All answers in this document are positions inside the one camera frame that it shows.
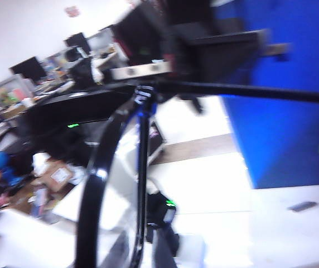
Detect small dark flat object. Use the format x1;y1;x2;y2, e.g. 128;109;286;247
287;200;318;213

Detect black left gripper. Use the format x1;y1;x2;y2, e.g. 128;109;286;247
170;22;291;116

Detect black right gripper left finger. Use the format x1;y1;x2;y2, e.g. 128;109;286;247
100;231;134;268

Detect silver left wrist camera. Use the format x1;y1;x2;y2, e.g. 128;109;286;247
110;61;173;81

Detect black office monitor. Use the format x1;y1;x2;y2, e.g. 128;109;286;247
10;57;49;82
64;32;92;55

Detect black robot base unit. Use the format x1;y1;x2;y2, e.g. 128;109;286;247
17;83;138;157

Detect brown cardboard box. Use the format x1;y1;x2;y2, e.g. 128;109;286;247
35;157;75;196

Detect red wall sign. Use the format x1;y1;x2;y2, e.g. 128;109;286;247
64;6;81;18

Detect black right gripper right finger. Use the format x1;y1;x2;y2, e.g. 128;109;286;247
149;231;180;268

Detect black frame glasses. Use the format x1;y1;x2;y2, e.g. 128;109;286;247
74;79;319;268

